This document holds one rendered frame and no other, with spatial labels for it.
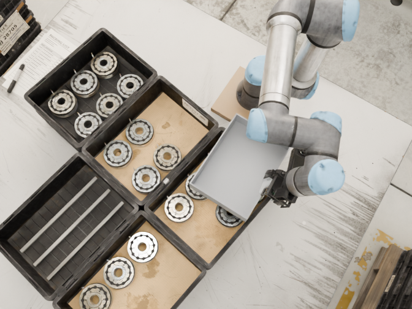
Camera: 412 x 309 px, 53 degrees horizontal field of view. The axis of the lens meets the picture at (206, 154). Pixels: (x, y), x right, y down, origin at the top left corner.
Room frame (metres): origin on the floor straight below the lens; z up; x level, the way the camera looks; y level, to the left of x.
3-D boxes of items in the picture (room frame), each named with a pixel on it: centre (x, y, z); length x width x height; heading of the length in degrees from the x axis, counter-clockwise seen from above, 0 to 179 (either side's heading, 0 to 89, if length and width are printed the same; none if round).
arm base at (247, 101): (0.77, -0.18, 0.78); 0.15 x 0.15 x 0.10
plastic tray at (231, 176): (0.36, -0.11, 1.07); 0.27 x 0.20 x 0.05; 151
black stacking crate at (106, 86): (0.67, 0.43, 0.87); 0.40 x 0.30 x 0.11; 142
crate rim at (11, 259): (0.17, 0.44, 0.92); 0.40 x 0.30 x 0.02; 142
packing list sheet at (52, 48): (0.85, 0.71, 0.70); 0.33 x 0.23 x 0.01; 151
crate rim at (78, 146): (0.67, 0.43, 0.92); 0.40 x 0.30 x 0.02; 142
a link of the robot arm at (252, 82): (0.77, -0.19, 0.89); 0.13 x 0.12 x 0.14; 83
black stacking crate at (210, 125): (0.48, 0.20, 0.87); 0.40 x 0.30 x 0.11; 142
